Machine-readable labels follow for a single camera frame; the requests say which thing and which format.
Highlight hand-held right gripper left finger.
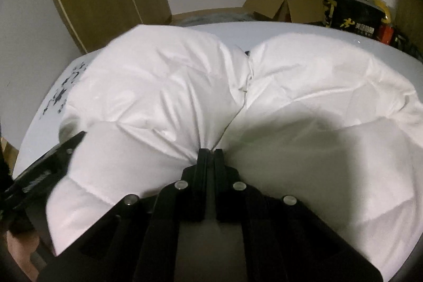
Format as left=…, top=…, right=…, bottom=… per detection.
left=36, top=149, right=209, bottom=282

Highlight red box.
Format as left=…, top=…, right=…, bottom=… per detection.
left=378, top=24, right=396, bottom=45

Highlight white puffer jacket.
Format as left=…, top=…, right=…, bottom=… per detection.
left=44, top=24, right=423, bottom=281

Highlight flat cardboard box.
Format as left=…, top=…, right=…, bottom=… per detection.
left=170, top=7, right=247, bottom=27

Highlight wooden counter cabinet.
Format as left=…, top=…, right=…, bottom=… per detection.
left=0, top=136, right=19, bottom=177

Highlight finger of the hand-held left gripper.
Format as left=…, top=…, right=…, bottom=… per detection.
left=42, top=131, right=87, bottom=177

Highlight black box with yellow print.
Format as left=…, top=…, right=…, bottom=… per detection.
left=319, top=0, right=386, bottom=35

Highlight open cardboard box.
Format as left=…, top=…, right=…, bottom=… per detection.
left=270, top=0, right=326, bottom=27
left=243, top=0, right=292, bottom=22

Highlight person's left forearm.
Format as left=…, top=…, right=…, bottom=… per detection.
left=7, top=229, right=41, bottom=281

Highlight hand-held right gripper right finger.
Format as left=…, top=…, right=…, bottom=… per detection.
left=214, top=149, right=384, bottom=282

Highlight yellow plastic object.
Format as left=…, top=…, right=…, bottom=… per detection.
left=373, top=0, right=394, bottom=25

